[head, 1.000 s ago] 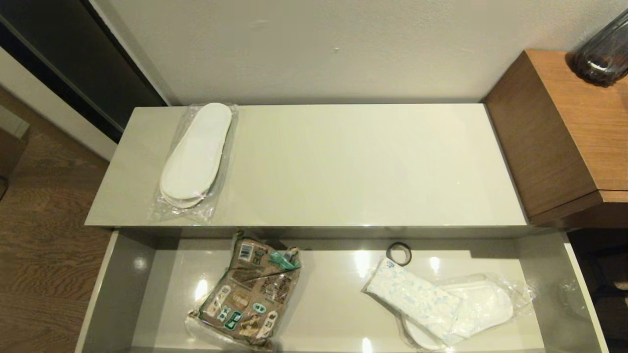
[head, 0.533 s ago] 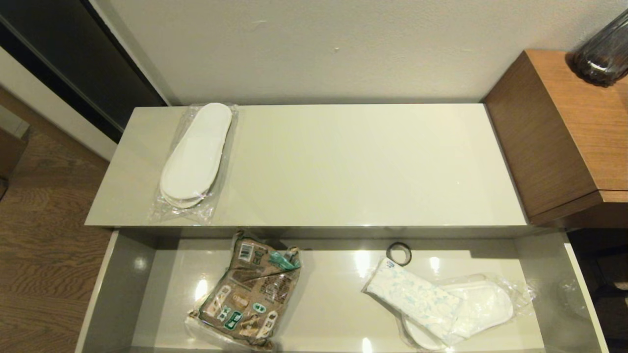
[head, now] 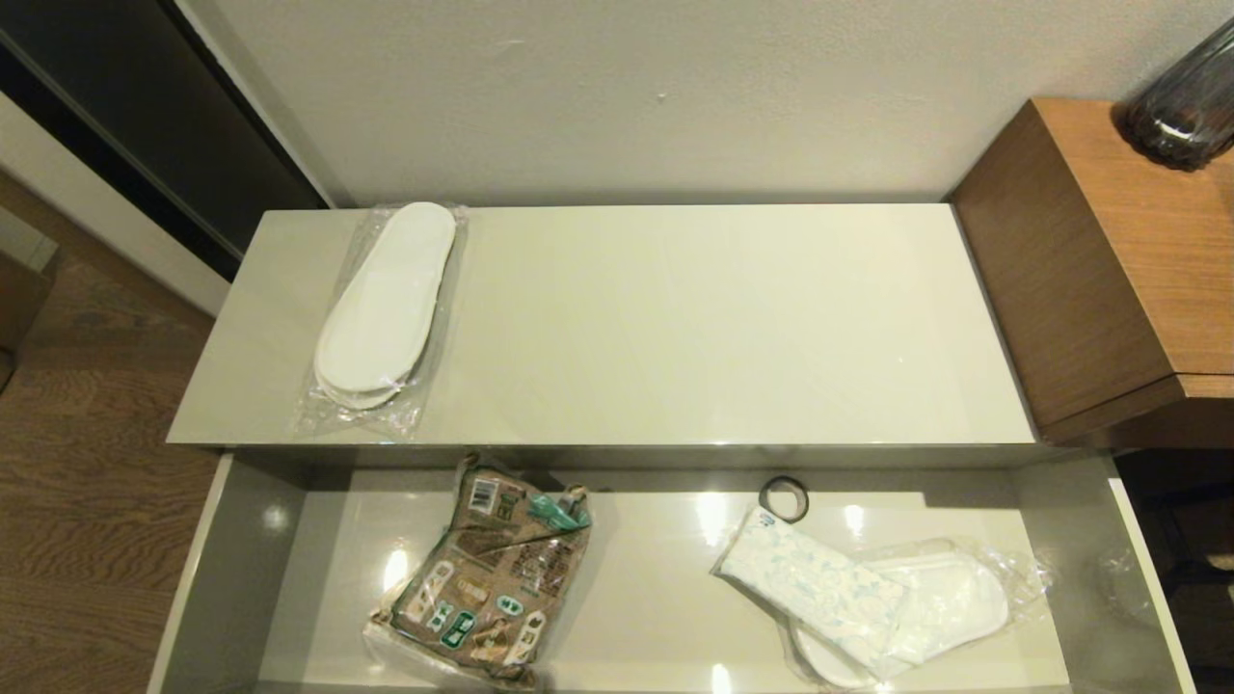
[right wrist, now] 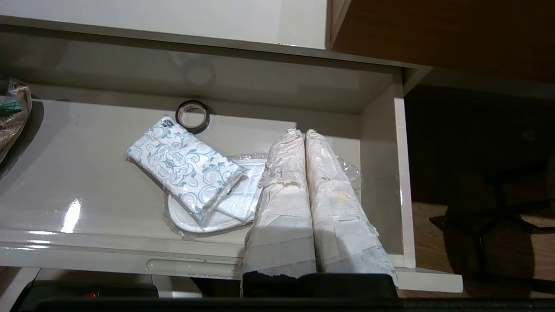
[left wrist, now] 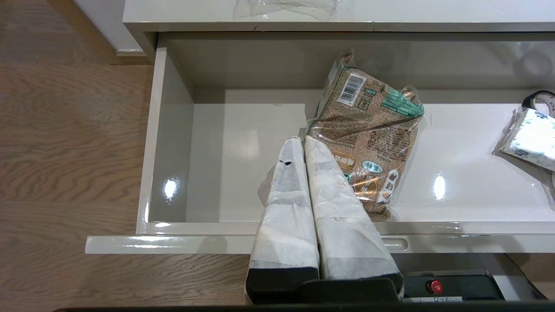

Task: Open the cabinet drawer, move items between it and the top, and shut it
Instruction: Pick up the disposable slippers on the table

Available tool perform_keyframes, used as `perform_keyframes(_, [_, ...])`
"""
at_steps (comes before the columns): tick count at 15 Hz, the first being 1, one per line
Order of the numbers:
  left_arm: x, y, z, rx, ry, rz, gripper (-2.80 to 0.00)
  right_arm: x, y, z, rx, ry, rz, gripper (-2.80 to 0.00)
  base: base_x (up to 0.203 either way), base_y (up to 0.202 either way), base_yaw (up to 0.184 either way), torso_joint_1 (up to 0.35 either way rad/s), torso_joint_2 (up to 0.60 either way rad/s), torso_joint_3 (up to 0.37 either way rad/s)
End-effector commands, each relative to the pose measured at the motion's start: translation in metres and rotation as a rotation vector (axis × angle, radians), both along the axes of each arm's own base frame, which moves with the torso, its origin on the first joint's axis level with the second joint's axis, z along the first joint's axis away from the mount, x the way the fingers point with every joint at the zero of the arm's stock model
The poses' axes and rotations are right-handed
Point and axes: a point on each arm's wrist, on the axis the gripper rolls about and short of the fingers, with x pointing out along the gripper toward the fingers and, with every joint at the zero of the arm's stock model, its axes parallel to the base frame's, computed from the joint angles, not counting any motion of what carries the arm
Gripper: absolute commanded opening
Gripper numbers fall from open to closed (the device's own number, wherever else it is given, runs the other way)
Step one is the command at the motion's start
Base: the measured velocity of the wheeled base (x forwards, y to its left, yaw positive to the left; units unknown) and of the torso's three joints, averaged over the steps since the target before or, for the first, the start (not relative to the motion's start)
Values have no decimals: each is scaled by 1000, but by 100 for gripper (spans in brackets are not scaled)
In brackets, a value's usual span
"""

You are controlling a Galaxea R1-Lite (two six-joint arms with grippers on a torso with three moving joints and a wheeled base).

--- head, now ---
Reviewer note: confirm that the black tape roll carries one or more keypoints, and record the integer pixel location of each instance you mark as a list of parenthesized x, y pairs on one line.
[(763, 499)]

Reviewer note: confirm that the black metal stand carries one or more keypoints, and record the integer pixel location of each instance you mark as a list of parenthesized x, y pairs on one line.
[(1200, 569)]

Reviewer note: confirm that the brown wooden side cabinet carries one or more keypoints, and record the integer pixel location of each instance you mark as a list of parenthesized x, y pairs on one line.
[(1109, 270)]

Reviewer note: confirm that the dark door panel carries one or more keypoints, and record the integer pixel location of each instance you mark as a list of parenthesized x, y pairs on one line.
[(145, 96)]

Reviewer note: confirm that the white soft tissue pack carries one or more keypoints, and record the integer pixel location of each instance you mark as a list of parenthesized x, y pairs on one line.
[(819, 588)]

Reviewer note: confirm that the white slippers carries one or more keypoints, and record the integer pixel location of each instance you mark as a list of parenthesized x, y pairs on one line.
[(384, 304), (954, 598)]

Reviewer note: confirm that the brown printed snack bag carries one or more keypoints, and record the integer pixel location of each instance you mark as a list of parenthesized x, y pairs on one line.
[(492, 578)]

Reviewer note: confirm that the dark glass vase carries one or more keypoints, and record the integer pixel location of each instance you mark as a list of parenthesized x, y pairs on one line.
[(1191, 111)]

